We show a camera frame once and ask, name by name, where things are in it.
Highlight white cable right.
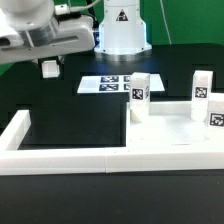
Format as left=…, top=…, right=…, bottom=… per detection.
left=159, top=0, right=173, bottom=45

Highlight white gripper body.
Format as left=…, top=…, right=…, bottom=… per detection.
left=0, top=15, right=95, bottom=65

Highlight white square tabletop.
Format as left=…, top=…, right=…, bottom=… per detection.
left=126, top=101, right=224, bottom=146

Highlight grey camera cable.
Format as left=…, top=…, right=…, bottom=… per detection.
left=54, top=0, right=101, bottom=15

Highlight white U-shaped obstacle fence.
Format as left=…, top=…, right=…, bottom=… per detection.
left=0, top=110, right=224, bottom=176

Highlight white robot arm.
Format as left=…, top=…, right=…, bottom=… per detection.
left=0, top=0, right=152, bottom=65

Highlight white marker plate with tags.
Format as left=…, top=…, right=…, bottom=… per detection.
left=77, top=74, right=166, bottom=94

